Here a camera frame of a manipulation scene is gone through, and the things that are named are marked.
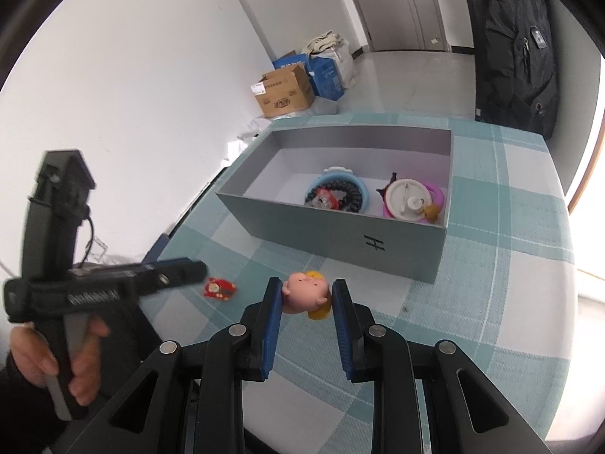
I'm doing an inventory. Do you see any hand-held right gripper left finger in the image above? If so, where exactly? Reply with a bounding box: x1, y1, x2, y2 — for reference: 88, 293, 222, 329
80, 277, 284, 454

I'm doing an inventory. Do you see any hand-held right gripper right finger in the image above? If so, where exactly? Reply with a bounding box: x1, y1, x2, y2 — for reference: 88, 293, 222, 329
332, 280, 551, 454

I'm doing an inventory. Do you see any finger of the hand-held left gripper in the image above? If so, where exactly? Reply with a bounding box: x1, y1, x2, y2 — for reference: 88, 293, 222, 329
156, 257, 210, 288

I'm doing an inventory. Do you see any small red toy figure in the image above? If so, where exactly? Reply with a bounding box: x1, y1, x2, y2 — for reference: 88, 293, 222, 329
203, 277, 238, 302

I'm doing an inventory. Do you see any grey cardboard storage box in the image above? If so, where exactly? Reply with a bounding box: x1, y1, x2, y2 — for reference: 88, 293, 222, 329
216, 125, 455, 285

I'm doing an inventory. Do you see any plain black spiral hair tie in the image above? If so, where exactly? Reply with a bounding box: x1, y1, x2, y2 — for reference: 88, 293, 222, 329
331, 177, 364, 211

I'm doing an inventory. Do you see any blue and white hair ring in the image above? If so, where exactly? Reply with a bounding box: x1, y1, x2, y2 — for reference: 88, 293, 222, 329
305, 166, 370, 213

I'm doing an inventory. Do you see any white round badge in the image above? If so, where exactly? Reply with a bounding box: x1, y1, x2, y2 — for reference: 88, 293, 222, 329
377, 173, 434, 222

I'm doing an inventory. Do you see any person's left forearm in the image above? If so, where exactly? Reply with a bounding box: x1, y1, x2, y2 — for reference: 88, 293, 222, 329
0, 364, 67, 454

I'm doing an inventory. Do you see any person's left hand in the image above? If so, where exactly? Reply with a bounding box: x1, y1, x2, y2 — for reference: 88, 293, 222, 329
7, 316, 112, 408

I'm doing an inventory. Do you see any clear plastic box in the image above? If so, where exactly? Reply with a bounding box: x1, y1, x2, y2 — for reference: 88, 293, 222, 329
85, 234, 109, 259

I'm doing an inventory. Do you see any crumpled white plastic wrap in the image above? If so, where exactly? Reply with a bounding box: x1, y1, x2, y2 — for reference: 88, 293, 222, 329
224, 118, 275, 162

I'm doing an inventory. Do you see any green checked tablecloth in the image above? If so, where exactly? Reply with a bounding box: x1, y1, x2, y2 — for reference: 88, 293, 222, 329
142, 111, 580, 454

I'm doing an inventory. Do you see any brown cardboard box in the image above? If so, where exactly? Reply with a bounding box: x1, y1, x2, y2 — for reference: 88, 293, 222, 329
250, 64, 316, 119

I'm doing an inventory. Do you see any blue flat carton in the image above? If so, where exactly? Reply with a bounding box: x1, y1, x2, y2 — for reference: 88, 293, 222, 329
273, 51, 311, 77

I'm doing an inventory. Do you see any blue printed carton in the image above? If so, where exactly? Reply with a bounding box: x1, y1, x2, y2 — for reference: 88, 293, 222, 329
308, 55, 342, 102

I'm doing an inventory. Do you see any white plastic bag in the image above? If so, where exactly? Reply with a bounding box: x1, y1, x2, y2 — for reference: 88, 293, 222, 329
331, 40, 355, 90

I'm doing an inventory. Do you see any beige cloth bag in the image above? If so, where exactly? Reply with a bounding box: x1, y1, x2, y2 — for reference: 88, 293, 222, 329
302, 31, 344, 56

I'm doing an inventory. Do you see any black padded jacket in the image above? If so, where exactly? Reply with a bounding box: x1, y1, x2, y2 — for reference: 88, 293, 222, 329
473, 0, 561, 141

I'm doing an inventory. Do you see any grey door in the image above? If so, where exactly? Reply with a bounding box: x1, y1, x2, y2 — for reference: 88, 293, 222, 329
338, 0, 451, 53

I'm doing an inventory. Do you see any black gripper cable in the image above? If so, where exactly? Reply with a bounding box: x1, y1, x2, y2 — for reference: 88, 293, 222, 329
78, 203, 96, 266

